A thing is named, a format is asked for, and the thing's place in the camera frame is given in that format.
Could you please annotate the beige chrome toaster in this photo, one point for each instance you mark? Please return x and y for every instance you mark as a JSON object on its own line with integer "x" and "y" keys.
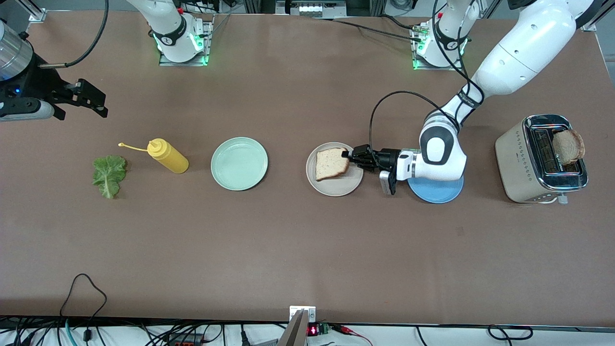
{"x": 516, "y": 163}

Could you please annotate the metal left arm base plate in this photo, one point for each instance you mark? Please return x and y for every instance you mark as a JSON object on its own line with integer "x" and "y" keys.
{"x": 418, "y": 65}

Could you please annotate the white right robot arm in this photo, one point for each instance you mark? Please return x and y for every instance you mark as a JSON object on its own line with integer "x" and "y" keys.
{"x": 170, "y": 24}

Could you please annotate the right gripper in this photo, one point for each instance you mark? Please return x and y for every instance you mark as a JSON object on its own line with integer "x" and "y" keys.
{"x": 33, "y": 81}

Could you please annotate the aluminium camera mount post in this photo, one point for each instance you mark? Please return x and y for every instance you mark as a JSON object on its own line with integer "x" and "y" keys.
{"x": 299, "y": 327}

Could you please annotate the yellow squeeze bottle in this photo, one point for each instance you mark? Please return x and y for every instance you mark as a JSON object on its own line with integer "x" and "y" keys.
{"x": 168, "y": 158}

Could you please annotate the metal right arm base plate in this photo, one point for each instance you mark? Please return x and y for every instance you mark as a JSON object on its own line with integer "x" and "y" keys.
{"x": 207, "y": 43}

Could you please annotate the mint green plate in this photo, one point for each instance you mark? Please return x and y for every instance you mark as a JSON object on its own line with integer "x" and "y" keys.
{"x": 239, "y": 163}

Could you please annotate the brown bread slice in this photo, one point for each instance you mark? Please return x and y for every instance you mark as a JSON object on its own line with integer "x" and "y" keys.
{"x": 330, "y": 164}
{"x": 569, "y": 146}

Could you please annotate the red and black clip lead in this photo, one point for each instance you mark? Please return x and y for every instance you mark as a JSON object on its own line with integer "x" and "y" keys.
{"x": 353, "y": 332}

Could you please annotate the beige plate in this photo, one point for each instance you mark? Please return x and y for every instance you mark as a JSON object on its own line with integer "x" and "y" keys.
{"x": 336, "y": 187}

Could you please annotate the aluminium frame profile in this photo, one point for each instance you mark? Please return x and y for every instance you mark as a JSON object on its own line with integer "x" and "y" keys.
{"x": 593, "y": 21}
{"x": 33, "y": 12}

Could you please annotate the blue plate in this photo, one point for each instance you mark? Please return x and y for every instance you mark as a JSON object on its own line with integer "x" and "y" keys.
{"x": 437, "y": 193}

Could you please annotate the grey box with white light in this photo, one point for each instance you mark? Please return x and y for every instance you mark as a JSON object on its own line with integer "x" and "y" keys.
{"x": 312, "y": 8}

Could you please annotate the green lettuce leaf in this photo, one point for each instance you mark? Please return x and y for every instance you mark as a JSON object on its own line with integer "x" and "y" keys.
{"x": 109, "y": 175}

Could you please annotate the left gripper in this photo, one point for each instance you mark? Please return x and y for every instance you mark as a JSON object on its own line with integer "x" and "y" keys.
{"x": 385, "y": 158}

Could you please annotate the red display electronics module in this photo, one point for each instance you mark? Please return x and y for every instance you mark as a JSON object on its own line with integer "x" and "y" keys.
{"x": 318, "y": 330}

